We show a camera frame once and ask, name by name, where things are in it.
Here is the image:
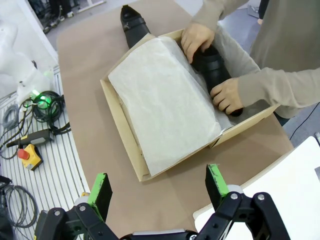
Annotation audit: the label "person's beige sweater torso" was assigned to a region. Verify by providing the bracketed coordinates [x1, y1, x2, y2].
[249, 0, 320, 118]

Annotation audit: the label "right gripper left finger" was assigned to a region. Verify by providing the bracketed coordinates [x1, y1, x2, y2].
[33, 172, 118, 240]

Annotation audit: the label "black coiled cable bundle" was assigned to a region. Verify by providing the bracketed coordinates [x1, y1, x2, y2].
[32, 91, 66, 125]

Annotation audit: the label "white plastic case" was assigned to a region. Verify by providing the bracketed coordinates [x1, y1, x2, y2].
[192, 136, 320, 240]

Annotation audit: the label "black handheld enabling device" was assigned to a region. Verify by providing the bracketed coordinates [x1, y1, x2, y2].
[6, 128, 55, 148]

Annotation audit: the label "yellow emergency stop button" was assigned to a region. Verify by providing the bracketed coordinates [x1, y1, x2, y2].
[17, 143, 43, 172]

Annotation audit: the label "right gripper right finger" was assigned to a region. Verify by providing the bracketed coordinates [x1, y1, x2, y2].
[197, 163, 291, 240]

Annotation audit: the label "light grey plastic bag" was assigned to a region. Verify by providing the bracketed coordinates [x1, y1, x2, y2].
[107, 21, 262, 177]

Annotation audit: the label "grey floor plate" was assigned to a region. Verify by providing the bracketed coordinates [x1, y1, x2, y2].
[246, 3, 263, 18]

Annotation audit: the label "person's left hand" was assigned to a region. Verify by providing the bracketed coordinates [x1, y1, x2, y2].
[209, 77, 243, 115]

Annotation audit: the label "person's right forearm beige sleeve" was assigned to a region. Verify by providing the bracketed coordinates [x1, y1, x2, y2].
[190, 0, 251, 32]

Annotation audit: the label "barefoot person black trousers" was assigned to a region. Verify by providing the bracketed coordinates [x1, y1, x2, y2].
[257, 0, 270, 26]

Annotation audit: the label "grey coiled cable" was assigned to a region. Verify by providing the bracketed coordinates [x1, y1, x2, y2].
[0, 184, 39, 240]

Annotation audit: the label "white slatted base plate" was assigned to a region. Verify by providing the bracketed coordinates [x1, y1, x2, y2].
[0, 64, 91, 240]

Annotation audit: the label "person's left forearm beige sleeve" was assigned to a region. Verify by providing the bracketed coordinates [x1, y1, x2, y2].
[237, 67, 320, 110]

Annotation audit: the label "black leather buckle shoe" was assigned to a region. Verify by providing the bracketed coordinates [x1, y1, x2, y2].
[189, 44, 244, 117]
[120, 4, 152, 50]

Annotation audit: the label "brown cardboard shoe box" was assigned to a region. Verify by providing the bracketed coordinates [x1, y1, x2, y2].
[99, 28, 281, 184]

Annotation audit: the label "person's right hand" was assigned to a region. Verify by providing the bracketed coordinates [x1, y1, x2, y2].
[180, 21, 216, 65]

